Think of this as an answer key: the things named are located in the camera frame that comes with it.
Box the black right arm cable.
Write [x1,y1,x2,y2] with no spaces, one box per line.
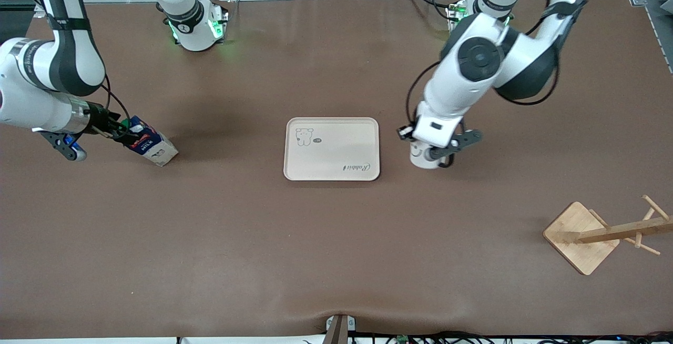
[97,73,132,124]

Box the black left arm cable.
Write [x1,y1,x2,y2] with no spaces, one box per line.
[406,60,442,129]

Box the brown table cover mat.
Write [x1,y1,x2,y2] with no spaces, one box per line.
[0,0,673,340]

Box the blue white milk carton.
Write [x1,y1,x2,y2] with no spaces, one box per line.
[124,116,179,167]

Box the white smiley mug black handle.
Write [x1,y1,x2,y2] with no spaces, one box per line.
[410,141,454,170]

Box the wooden mug rack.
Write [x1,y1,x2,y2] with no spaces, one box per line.
[543,195,673,276]

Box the cream rabbit print tray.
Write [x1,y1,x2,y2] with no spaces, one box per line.
[283,117,380,181]

